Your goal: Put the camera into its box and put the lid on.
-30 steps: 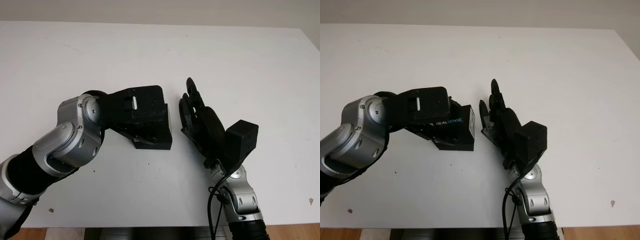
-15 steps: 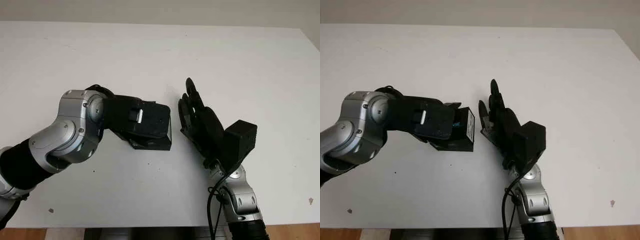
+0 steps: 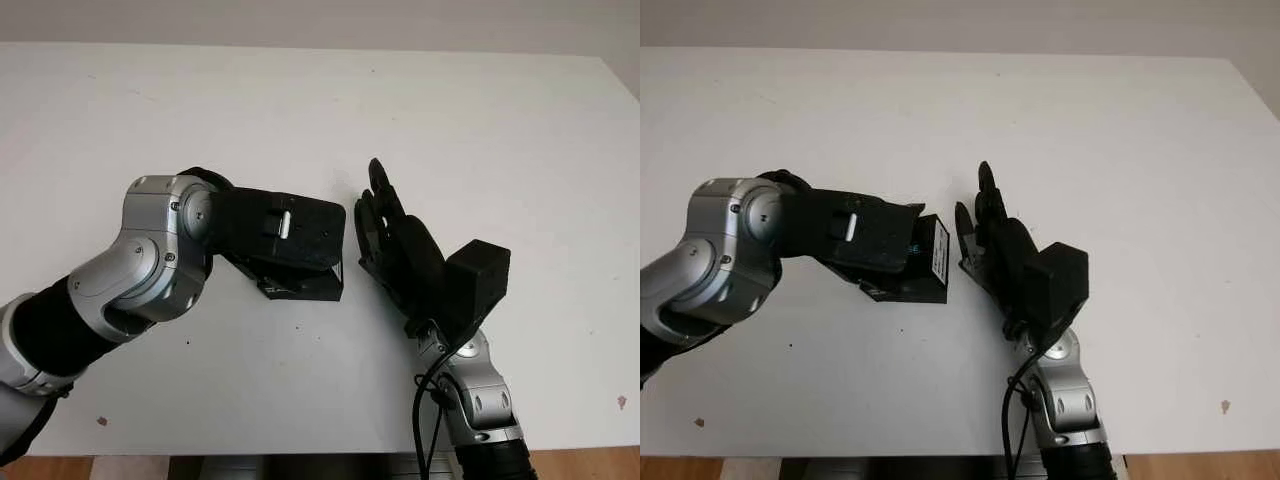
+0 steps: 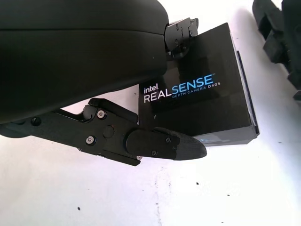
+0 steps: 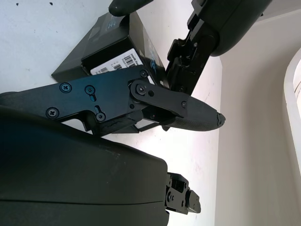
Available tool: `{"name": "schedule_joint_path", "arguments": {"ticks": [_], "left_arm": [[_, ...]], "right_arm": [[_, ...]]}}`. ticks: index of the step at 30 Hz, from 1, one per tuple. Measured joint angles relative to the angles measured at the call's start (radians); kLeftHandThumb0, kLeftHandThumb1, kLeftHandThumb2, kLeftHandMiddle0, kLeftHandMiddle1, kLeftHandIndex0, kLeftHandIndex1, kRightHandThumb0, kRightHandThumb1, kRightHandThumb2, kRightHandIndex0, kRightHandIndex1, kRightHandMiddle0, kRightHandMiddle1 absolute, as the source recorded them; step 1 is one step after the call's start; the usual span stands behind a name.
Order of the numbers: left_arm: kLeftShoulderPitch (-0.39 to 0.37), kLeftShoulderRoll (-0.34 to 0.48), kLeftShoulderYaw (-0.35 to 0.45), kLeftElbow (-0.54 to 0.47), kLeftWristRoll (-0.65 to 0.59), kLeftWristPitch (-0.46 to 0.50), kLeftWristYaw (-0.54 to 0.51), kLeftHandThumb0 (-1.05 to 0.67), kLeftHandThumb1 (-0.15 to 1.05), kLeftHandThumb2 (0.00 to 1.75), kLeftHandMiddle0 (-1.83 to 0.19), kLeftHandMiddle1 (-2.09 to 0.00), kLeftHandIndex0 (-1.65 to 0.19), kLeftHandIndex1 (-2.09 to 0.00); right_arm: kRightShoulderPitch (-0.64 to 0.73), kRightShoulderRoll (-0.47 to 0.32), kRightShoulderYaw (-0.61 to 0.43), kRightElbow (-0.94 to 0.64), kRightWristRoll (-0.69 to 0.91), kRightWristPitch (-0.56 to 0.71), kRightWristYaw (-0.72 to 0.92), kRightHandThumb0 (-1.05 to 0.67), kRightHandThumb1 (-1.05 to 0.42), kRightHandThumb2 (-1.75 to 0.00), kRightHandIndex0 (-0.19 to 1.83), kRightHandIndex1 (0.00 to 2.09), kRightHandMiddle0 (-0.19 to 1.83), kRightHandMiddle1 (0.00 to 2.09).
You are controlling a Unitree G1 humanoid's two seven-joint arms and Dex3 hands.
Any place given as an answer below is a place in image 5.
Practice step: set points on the black RealSense box lid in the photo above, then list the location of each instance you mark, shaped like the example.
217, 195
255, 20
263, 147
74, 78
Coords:
138, 30

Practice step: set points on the black camera box base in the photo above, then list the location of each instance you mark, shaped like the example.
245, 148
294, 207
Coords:
77, 54

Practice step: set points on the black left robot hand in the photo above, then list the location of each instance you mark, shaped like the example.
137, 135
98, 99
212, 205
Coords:
230, 21

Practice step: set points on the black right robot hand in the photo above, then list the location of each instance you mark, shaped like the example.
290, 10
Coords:
70, 176

